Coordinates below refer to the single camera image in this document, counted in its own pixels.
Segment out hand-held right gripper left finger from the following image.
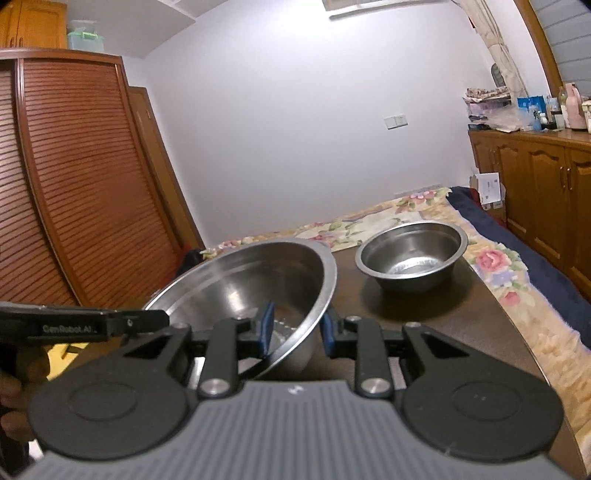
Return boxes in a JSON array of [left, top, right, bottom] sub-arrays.
[[121, 300, 278, 401]]

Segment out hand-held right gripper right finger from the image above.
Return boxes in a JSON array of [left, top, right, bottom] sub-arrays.
[[321, 313, 469, 398]]

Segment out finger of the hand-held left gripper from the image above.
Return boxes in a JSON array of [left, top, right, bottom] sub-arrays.
[[108, 308, 171, 341]]

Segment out large steel bowl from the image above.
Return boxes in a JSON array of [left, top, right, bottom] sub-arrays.
[[143, 240, 338, 382]]

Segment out small steel bowl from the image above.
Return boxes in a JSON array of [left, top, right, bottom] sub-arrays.
[[355, 221, 469, 293]]

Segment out person's left hand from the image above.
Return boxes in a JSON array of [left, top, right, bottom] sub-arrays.
[[0, 371, 38, 440]]

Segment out dark clothing pile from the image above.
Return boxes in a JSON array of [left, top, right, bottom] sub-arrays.
[[178, 247, 206, 278]]

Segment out wooden louvered wardrobe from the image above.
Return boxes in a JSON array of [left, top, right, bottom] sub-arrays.
[[0, 48, 207, 309]]

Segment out white paper box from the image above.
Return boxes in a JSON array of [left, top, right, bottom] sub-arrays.
[[470, 172, 507, 212]]

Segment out dark blue blanket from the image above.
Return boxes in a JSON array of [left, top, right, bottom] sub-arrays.
[[447, 186, 591, 350]]

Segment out wooden sideboard cabinet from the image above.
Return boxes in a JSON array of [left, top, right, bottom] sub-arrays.
[[468, 128, 591, 297]]

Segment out stack of papers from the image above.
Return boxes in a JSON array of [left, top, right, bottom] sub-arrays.
[[464, 86, 514, 131]]

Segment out green lidded storage box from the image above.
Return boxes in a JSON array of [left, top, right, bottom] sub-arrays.
[[66, 18, 105, 54]]

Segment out blue carton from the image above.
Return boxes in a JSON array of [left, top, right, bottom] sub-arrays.
[[516, 95, 546, 133]]

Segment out wooden overhead cupboard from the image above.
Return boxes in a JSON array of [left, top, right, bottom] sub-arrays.
[[0, 0, 68, 50]]

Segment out white air conditioner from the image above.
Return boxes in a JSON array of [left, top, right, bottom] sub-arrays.
[[322, 0, 463, 20]]

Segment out pink bottle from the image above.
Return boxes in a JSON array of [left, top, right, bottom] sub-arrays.
[[564, 82, 587, 131]]

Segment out cream patterned curtain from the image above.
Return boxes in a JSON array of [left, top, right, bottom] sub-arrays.
[[461, 0, 528, 95]]

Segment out grey window blind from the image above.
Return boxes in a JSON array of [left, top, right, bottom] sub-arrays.
[[530, 0, 591, 99]]

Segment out wooden window frame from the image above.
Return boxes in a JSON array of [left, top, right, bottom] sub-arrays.
[[514, 0, 567, 95]]

